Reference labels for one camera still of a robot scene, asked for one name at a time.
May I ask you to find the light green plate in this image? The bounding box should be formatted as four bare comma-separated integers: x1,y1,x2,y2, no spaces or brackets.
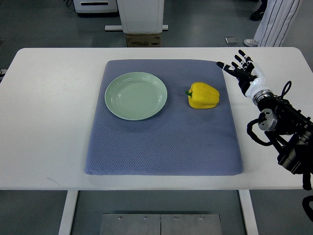
104,72,168,121

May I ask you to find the white pedestal stand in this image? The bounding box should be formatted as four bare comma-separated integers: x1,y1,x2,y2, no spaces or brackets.
104,0,169,34

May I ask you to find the grey floor socket plate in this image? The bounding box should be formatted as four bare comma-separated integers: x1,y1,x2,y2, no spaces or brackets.
224,37,239,46

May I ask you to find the white machine with slot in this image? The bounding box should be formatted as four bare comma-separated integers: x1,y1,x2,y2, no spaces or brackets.
73,0,118,14

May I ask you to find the metal base plate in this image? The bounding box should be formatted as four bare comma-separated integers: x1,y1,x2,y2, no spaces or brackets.
100,214,222,235

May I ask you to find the striped white trousers leg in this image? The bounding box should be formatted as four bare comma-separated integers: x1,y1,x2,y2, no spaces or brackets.
254,0,302,47

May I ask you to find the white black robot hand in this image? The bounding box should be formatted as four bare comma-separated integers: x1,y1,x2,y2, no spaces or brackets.
216,49,264,97

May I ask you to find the black shoe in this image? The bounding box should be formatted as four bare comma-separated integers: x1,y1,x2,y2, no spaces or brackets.
249,9,265,21

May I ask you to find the white right table leg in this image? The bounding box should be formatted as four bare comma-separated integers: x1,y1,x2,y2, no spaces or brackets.
239,189,259,235

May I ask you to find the cardboard box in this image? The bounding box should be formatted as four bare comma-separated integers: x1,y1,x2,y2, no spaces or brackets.
126,33,161,47

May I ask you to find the yellow bell pepper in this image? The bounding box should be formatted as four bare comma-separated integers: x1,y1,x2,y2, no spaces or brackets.
185,82,220,109

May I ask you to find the blue quilted mat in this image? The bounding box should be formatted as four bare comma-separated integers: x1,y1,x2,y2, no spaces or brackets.
85,59,244,176

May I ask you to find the white table leg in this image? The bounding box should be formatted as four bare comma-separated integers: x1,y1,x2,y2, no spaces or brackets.
58,190,78,235
239,189,259,235

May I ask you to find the white sneaker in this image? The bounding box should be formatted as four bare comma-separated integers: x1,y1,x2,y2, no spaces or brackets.
244,39,259,47

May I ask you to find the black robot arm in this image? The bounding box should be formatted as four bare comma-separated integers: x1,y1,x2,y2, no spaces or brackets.
247,81,313,190

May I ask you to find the white left table leg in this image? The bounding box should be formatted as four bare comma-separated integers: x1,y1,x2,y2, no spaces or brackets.
58,190,78,235

